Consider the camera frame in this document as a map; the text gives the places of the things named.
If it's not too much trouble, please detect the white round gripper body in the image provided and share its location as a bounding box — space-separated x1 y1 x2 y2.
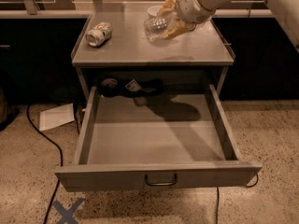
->
176 0 215 24

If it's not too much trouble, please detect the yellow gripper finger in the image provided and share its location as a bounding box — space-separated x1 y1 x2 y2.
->
162 16 196 39
157 0 176 17

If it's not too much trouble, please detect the clear plastic water bottle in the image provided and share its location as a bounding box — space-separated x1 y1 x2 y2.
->
144 17 168 42

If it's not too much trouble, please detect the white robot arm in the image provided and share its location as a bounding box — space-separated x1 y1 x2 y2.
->
157 0 299 49

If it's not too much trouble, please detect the grey counter cabinet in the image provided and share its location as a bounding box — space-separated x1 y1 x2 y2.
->
72 2 235 96

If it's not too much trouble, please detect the black device behind drawer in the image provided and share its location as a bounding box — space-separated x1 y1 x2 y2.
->
97 78 164 98

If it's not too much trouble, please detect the grey open top drawer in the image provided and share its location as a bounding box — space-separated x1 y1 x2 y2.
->
55 87 262 191

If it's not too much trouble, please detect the white ceramic bowl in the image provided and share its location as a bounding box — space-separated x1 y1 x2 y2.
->
147 6 161 19

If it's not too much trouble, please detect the white tag label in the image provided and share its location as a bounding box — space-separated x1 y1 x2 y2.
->
125 79 142 92

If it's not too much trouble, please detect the crushed green soda can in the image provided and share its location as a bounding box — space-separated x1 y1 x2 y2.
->
85 22 113 48

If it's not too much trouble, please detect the white paper sheet on floor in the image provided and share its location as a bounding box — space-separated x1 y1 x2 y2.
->
39 104 75 132

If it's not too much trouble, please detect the blue tape cross marker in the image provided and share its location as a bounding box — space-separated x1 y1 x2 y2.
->
52 198 85 224

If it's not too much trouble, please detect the black metal drawer handle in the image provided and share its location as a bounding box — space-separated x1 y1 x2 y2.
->
144 174 178 187

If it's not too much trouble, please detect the black floor cable right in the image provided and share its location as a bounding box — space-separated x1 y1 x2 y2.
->
214 173 260 224

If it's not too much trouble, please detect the black floor cable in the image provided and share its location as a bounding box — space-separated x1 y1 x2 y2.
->
214 173 260 224
25 103 64 224

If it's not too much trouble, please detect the black floor cable left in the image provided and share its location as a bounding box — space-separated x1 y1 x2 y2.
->
25 103 64 224

